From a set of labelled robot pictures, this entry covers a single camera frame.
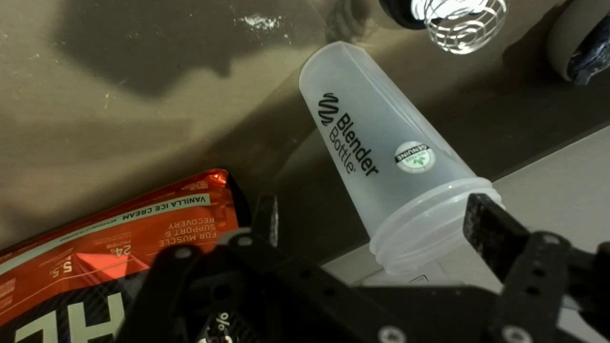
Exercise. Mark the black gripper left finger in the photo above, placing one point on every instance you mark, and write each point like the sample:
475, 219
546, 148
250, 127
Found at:
265, 219

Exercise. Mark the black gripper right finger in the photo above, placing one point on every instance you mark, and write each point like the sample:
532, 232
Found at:
492, 228

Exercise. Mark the clear plastic shaker cup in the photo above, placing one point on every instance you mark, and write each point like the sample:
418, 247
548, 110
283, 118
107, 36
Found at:
382, 145

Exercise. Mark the black orange whey protein bag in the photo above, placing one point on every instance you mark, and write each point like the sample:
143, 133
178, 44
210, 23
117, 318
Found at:
96, 253

